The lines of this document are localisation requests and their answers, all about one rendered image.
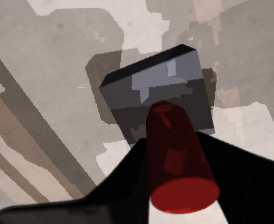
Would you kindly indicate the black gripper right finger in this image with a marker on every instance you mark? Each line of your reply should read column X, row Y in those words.
column 245, row 180

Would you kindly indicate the dark red translucent marker cap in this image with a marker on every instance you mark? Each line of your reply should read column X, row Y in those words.
column 181, row 180

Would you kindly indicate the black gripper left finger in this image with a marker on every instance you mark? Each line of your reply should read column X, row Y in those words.
column 122, row 197

